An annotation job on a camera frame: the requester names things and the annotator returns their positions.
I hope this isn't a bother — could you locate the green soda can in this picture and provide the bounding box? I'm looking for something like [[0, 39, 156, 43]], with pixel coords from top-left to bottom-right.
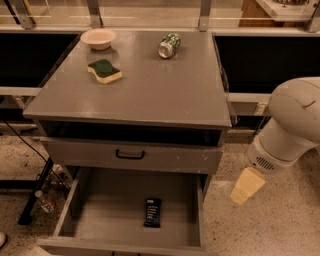
[[158, 33, 181, 59]]

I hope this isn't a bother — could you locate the wooden box top right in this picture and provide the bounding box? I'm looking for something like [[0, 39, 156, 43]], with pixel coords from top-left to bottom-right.
[[239, 0, 319, 27]]

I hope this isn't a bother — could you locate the beige bowl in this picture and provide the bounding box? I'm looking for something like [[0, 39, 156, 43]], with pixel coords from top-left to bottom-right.
[[80, 28, 116, 50]]

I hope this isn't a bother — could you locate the green yellow sponge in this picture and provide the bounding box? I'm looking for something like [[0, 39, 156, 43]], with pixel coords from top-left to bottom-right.
[[87, 59, 122, 84]]

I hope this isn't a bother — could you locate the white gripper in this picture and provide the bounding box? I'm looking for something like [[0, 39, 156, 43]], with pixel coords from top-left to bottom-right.
[[230, 137, 294, 205]]

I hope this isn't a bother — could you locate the black table leg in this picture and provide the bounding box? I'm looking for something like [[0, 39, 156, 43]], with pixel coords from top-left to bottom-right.
[[17, 157, 54, 226]]

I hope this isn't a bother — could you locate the open grey middle drawer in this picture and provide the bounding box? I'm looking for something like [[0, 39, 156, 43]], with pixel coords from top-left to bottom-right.
[[37, 168, 208, 256]]

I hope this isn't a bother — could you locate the clear plastic bottle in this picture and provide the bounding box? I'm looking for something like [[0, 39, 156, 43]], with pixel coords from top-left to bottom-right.
[[35, 190, 55, 213]]

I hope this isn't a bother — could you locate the dark blue rxbar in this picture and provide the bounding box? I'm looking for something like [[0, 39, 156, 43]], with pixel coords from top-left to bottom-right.
[[144, 198, 162, 228]]

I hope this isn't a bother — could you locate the grey drawer cabinet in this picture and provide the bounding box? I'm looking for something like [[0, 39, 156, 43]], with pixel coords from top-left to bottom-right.
[[22, 29, 233, 256]]

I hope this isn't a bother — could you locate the black drawer handle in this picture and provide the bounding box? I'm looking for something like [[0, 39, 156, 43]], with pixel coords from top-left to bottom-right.
[[115, 149, 145, 160]]

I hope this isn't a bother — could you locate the black cable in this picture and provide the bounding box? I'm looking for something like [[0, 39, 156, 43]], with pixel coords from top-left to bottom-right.
[[2, 120, 69, 188]]

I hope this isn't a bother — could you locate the closed grey top drawer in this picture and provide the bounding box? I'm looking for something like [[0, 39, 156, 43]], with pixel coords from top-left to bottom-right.
[[42, 137, 222, 174]]

